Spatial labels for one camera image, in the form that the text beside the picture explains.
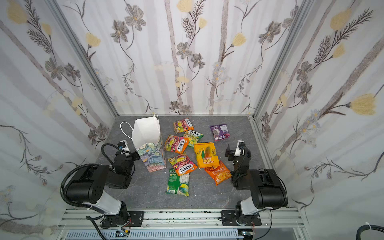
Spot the orange corn chips bag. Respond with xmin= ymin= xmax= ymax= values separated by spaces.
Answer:
xmin=205 ymin=161 xmax=232 ymax=186

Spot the yellow mango snack bag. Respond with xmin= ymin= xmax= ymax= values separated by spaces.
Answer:
xmin=194 ymin=143 xmax=220 ymax=169

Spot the white floral paper bag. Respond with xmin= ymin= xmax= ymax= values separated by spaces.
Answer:
xmin=120 ymin=114 xmax=167 ymax=173

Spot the fox's candy bag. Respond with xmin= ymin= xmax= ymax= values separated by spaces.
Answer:
xmin=168 ymin=154 xmax=198 ymax=176
xmin=164 ymin=135 xmax=189 ymax=154
xmin=173 ymin=118 xmax=194 ymax=134

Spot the green snack bag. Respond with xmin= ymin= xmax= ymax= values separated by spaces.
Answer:
xmin=166 ymin=169 xmax=190 ymax=197

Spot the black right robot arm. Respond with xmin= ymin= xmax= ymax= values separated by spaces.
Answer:
xmin=221 ymin=141 xmax=288 ymax=226

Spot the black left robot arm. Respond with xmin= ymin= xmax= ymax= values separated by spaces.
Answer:
xmin=60 ymin=141 xmax=143 ymax=230

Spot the green Fox's spring tea bag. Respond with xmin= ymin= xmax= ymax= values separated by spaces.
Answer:
xmin=183 ymin=130 xmax=204 ymax=148

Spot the Fox's candy bag top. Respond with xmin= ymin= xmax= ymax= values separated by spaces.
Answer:
xmin=173 ymin=118 xmax=194 ymax=134

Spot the purple snack packet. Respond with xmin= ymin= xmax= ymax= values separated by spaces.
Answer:
xmin=210 ymin=124 xmax=230 ymax=142

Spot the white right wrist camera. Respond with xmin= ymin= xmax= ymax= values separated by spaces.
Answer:
xmin=234 ymin=140 xmax=246 ymax=157

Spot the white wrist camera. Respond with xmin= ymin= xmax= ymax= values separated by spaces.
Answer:
xmin=117 ymin=140 xmax=131 ymax=154
xmin=234 ymin=140 xmax=246 ymax=157

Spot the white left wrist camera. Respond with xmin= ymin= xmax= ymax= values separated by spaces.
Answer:
xmin=117 ymin=140 xmax=131 ymax=154

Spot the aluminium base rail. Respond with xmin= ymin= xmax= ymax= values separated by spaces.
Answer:
xmin=53 ymin=208 xmax=310 ymax=240

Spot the white perforated cable duct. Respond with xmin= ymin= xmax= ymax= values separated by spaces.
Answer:
xmin=64 ymin=228 xmax=244 ymax=240

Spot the black corrugated cable corner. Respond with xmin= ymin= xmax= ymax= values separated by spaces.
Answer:
xmin=355 ymin=224 xmax=384 ymax=240

